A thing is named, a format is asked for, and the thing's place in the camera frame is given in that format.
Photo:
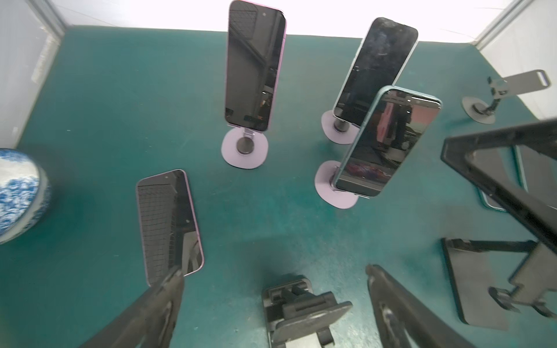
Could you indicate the round stand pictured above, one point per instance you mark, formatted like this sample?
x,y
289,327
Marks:
x,y
244,148
338,131
324,187
502,88

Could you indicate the blue white ceramic bowl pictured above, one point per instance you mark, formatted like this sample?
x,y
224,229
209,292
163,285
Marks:
x,y
25,193

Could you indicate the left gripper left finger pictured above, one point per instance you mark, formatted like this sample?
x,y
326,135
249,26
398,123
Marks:
x,y
150,321

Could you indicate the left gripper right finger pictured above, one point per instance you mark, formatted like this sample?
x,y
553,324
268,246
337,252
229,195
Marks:
x,y
401,318

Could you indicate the purple phone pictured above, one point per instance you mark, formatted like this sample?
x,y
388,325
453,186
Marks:
x,y
168,225

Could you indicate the folding stand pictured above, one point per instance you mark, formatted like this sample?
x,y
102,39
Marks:
x,y
294,314
478,300

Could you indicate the front right folding stand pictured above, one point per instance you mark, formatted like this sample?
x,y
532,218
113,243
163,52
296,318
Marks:
x,y
478,300

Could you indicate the front left folding stand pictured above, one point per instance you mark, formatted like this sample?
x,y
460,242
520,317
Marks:
x,y
294,314

